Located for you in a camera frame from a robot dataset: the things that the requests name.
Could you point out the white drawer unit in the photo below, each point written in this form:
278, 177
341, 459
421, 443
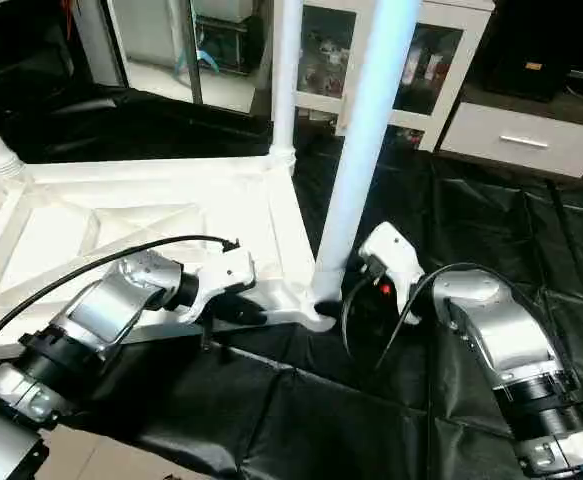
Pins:
526, 135

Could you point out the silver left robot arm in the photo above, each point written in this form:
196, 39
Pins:
81, 330

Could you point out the teal floor stand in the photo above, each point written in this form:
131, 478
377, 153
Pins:
196, 65

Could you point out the black box device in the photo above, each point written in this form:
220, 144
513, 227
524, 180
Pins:
536, 70

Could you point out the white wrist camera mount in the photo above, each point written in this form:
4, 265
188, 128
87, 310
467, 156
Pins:
396, 260
221, 280

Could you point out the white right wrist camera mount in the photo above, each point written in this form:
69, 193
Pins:
396, 260

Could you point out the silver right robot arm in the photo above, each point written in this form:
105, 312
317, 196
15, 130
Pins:
511, 340

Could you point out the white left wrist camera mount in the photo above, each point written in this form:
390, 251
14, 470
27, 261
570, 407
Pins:
221, 280

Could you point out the black plastic mat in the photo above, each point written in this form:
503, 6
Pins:
511, 230

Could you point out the white glass door cabinet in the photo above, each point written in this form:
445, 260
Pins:
431, 70

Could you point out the white plastic table top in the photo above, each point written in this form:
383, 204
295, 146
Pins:
121, 220

